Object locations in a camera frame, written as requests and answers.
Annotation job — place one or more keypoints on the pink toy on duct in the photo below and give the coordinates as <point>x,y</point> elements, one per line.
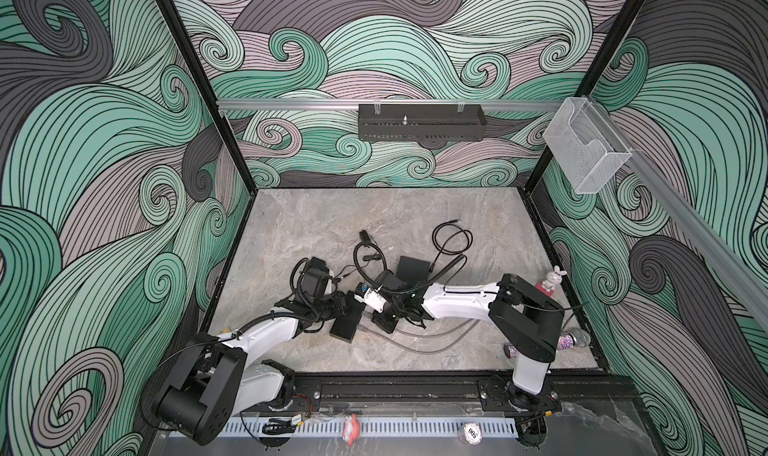
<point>351,430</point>

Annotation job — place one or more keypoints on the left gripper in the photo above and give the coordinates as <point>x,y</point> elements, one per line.
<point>339,303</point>

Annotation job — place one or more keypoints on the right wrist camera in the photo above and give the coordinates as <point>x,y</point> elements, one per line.
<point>370,297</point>

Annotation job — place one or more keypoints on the white slotted cable duct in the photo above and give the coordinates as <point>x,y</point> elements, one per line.
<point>381,427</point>

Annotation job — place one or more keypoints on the round white pink object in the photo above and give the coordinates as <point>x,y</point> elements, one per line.
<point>470,434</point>

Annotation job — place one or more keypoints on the black perforated wall tray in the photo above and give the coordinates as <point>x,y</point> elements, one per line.
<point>421,123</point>

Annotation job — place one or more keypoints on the large black network switch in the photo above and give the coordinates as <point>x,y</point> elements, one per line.
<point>412,271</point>

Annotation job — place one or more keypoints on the glittery purple microphone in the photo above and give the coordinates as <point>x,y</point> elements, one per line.
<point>570,338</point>

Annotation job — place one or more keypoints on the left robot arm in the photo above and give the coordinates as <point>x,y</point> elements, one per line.
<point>217,376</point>

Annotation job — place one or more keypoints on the small black ribbed switch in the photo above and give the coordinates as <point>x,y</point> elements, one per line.
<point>345,327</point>

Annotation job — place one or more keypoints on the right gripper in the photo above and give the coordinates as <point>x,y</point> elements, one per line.
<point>377,320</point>

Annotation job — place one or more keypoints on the pink bunny figurine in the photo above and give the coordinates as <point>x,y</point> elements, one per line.
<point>552,281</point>

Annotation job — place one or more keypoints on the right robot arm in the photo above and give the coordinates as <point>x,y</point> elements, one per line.
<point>529,319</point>

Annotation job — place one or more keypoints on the clear acrylic wall box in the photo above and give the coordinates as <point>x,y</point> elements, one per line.
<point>588,147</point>

